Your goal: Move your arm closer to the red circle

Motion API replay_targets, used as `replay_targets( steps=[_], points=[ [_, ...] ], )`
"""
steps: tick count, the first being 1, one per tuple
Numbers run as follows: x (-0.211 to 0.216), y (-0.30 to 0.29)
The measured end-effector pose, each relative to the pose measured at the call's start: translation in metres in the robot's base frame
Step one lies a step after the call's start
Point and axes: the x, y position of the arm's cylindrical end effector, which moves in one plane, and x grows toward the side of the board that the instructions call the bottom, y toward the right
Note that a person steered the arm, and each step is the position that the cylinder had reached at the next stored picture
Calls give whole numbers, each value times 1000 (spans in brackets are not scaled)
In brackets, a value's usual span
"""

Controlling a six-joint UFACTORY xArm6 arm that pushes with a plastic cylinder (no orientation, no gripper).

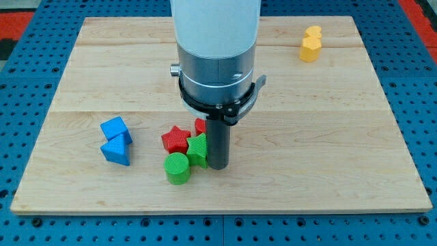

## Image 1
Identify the yellow hexagon block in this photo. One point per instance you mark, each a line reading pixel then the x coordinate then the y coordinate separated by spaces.
pixel 310 49

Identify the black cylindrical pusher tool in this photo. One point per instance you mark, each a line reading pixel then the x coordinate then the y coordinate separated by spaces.
pixel 218 143

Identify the wooden board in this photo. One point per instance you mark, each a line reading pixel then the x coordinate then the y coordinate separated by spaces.
pixel 321 138

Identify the green cylinder block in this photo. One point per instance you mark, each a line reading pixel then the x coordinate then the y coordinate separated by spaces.
pixel 177 168

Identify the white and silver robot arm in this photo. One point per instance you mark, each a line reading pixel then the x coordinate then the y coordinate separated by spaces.
pixel 216 42

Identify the red circle block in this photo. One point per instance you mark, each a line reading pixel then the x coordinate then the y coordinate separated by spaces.
pixel 200 126

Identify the blue triangle block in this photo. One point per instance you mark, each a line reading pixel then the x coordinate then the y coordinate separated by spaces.
pixel 117 150

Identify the green star block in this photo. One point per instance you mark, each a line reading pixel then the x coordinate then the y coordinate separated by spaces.
pixel 197 151

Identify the red star block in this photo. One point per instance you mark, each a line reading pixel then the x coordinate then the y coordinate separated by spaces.
pixel 176 140

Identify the blue cube block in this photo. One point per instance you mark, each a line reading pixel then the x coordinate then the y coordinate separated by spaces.
pixel 114 127

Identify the yellow heart block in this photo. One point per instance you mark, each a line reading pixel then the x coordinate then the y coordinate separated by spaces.
pixel 314 31

